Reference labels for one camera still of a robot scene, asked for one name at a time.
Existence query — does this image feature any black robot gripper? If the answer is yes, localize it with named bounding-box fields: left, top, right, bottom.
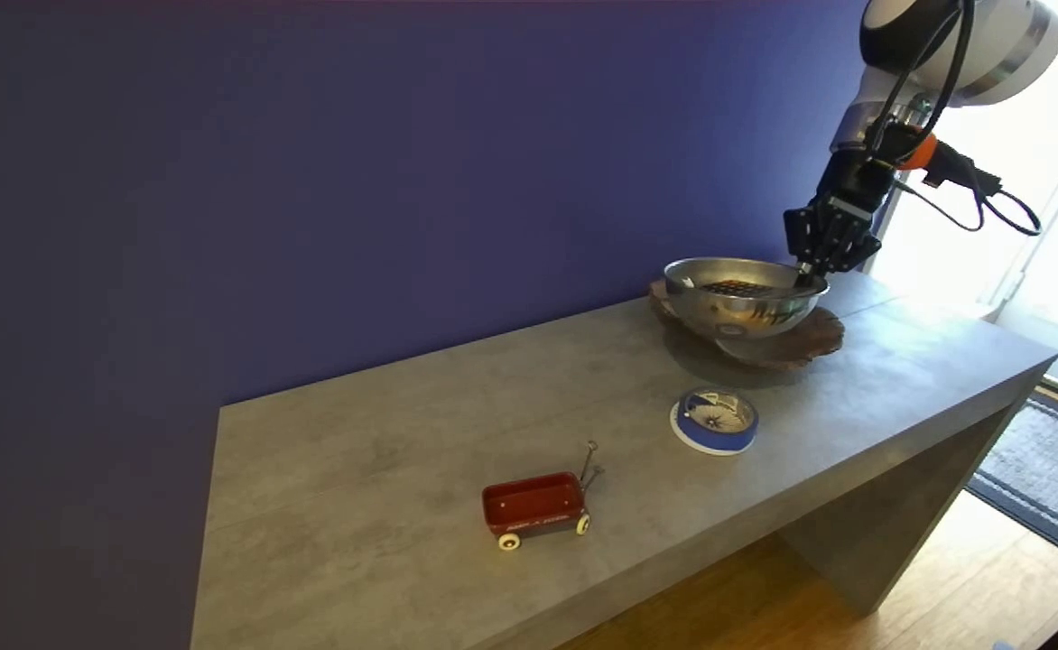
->
left=784, top=139, right=907, bottom=296

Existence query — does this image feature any metallic dishpan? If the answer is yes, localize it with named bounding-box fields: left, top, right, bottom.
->
left=656, top=252, right=834, bottom=344

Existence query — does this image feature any wooden tray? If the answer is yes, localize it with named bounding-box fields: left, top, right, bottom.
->
left=647, top=276, right=850, bottom=370

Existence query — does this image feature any blue and white saucer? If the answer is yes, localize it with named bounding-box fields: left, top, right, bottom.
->
left=667, top=386, right=761, bottom=457

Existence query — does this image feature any grey concrete-look cabinet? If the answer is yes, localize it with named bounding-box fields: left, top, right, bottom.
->
left=189, top=257, right=1058, bottom=650

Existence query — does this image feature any dark grey door mat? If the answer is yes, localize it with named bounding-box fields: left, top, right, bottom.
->
left=968, top=391, right=1058, bottom=574

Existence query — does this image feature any red toy wagon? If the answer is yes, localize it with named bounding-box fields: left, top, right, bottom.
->
left=481, top=439, right=605, bottom=557

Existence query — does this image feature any black cable with orange plug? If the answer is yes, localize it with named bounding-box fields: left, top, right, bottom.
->
left=897, top=122, right=1047, bottom=243

